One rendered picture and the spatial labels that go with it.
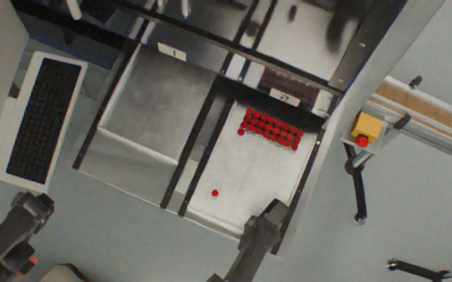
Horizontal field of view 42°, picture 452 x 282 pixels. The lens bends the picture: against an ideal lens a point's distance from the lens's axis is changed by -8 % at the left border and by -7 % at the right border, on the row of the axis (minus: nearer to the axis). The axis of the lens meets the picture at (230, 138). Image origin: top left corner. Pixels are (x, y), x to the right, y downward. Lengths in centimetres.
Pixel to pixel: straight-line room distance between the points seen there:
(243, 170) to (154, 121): 30
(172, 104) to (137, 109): 11
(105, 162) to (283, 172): 52
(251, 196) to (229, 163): 12
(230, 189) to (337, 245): 102
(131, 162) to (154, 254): 90
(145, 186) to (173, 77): 34
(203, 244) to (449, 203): 114
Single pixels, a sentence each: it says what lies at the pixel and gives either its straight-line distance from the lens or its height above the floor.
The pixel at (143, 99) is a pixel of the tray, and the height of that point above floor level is 88.
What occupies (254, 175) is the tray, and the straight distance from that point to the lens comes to 184.
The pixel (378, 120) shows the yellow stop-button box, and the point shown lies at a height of 103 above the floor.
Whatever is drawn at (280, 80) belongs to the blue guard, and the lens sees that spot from 167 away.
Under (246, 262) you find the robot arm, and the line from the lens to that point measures 133.
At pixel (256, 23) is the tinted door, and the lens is 144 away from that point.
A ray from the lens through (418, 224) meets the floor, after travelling 288.
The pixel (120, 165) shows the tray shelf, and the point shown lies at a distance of 186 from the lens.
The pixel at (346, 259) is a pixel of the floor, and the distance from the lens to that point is 276.
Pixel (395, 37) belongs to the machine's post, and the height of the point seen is 159.
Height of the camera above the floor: 268
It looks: 75 degrees down
